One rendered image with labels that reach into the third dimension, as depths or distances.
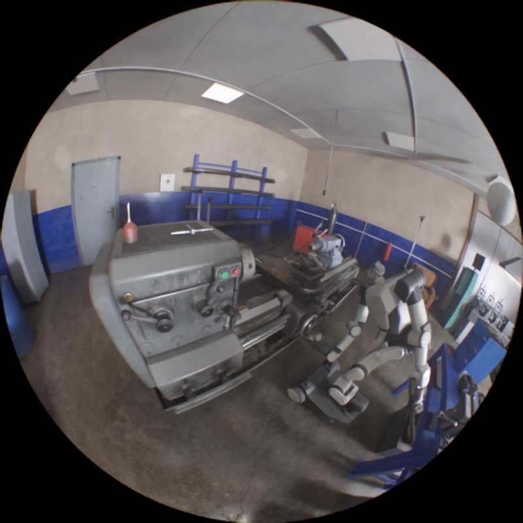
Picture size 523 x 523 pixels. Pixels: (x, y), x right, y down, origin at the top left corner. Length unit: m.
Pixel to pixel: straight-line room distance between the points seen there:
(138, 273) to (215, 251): 0.31
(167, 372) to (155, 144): 3.72
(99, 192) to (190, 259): 3.37
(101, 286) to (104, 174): 3.28
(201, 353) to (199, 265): 0.47
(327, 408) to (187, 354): 1.22
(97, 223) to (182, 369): 3.45
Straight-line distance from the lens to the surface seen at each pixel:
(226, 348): 0.93
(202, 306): 0.67
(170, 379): 0.89
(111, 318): 0.71
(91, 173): 3.90
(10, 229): 3.70
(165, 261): 0.62
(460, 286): 4.81
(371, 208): 5.29
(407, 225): 5.17
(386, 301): 0.93
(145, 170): 3.80
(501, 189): 3.99
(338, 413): 1.67
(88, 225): 3.98
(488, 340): 1.73
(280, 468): 1.64
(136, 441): 1.75
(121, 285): 0.61
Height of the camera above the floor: 1.58
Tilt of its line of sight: 25 degrees down
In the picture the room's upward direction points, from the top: 10 degrees clockwise
